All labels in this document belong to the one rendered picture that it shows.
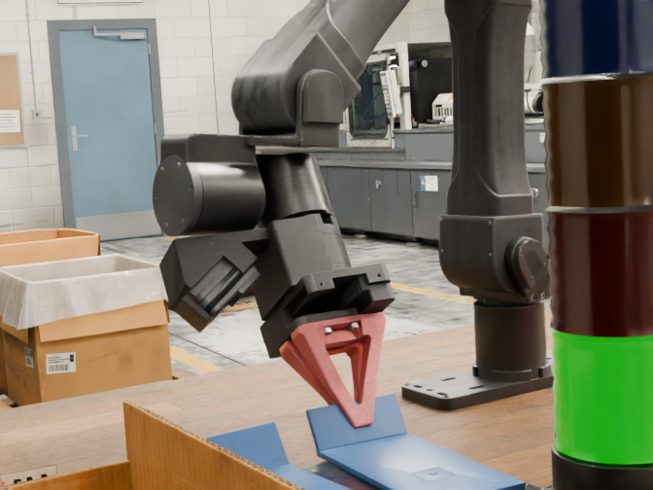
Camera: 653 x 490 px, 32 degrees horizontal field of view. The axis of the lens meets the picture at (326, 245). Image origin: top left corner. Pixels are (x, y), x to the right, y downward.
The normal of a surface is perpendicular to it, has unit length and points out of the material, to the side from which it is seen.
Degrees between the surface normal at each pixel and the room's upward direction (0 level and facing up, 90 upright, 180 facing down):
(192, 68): 90
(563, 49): 76
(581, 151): 104
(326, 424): 60
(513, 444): 0
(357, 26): 80
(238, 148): 91
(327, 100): 90
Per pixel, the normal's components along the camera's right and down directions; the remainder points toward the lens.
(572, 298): -0.78, 0.35
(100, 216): 0.46, 0.07
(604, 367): -0.41, 0.37
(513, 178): 0.65, -0.14
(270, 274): -0.89, 0.11
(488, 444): -0.06, -0.99
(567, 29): -0.74, -0.12
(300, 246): 0.36, -0.43
